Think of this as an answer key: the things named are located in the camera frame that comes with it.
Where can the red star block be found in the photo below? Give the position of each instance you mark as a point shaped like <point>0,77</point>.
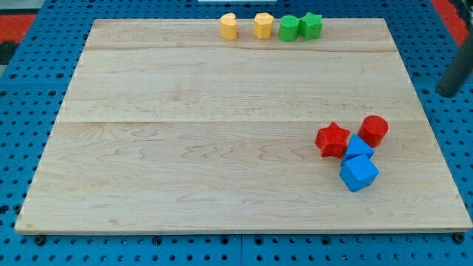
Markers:
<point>332,140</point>

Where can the blue triangle block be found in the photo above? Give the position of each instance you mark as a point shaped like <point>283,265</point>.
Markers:
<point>357,147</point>

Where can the green star block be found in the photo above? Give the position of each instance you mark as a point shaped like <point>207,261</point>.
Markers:
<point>310,26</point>

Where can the wooden board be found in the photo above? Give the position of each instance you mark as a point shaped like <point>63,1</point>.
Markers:
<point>167,128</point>

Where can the yellow heart block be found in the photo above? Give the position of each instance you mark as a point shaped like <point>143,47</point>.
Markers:
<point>228,26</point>

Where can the yellow hexagon block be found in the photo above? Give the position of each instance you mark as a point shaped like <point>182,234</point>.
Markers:
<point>263,25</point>

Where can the green cylinder block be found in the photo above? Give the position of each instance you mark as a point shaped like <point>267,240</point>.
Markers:
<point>288,28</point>

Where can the blue cube block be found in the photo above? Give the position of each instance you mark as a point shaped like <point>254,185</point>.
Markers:
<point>358,172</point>

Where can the red cylinder block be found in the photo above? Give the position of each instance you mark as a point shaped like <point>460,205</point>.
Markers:
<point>373,130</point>

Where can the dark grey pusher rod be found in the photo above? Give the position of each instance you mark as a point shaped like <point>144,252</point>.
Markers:
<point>458,70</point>

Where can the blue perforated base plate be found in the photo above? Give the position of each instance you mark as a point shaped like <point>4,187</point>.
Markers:
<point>36,79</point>

